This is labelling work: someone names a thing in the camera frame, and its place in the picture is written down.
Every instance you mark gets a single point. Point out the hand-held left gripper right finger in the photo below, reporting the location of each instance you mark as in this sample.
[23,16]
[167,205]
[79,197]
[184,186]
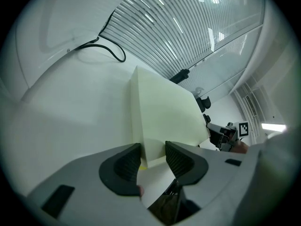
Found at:
[211,173]

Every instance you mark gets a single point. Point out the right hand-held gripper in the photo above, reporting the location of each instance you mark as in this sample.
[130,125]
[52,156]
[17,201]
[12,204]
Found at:
[229,135]

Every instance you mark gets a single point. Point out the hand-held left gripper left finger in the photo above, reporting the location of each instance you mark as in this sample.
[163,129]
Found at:
[82,185]

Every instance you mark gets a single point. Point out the pale yellow box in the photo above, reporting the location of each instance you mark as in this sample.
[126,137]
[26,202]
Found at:
[164,114]

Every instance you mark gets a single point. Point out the person's right forearm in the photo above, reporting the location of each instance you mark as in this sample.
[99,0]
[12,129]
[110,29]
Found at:
[241,147]

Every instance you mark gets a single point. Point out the white desk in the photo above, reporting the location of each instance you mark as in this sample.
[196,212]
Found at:
[70,102]

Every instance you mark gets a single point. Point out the black office chair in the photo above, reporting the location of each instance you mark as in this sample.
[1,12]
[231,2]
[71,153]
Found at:
[205,102]

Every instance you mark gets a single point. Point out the ceiling light panel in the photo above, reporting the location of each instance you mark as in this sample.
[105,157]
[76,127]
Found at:
[274,127]

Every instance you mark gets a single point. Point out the white window blinds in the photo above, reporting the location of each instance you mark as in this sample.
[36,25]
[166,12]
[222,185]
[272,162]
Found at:
[176,32]

